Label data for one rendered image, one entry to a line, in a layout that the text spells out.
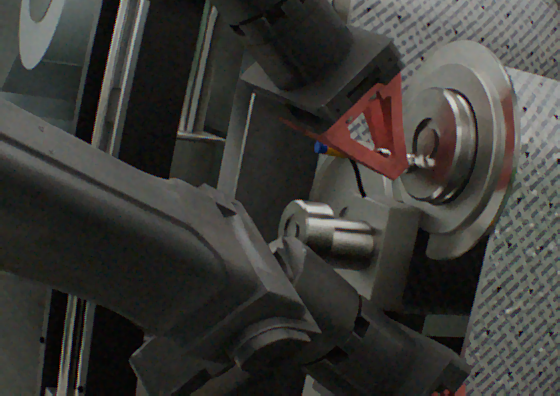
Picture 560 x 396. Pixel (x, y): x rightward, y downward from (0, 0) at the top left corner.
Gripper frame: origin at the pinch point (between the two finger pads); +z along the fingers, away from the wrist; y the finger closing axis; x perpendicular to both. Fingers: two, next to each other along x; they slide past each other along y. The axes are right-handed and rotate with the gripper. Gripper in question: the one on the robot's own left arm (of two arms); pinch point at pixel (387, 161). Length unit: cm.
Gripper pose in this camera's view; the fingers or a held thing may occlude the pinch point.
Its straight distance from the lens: 76.2
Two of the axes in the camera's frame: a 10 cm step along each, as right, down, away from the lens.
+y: 4.7, 2.6, -8.4
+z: 5.3, 6.8, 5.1
